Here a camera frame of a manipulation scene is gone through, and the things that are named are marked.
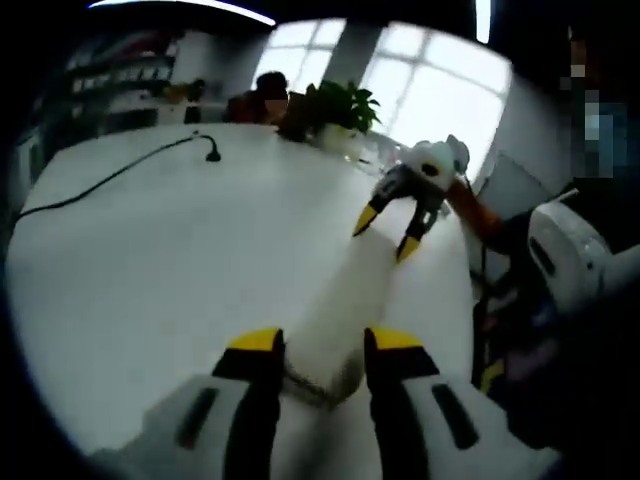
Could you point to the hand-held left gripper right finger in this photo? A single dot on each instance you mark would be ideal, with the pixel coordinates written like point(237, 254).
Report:
point(400, 415)

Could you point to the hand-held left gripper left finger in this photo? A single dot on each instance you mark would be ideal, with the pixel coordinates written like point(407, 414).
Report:
point(245, 415)

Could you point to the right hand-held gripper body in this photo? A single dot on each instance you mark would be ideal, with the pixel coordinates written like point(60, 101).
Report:
point(430, 165)

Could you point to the cutlery case lid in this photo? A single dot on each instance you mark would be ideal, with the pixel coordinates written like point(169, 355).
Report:
point(345, 300)

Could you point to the potted green plant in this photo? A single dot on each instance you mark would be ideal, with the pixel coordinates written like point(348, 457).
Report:
point(340, 107)

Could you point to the white chest-worn device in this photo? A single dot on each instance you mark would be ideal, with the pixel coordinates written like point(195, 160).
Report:
point(570, 250)

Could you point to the straight ceiling light strip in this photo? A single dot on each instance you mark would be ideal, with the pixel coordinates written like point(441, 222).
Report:
point(200, 7)

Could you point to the shelving with white bins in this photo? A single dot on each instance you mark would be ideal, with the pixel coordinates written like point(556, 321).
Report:
point(125, 70)

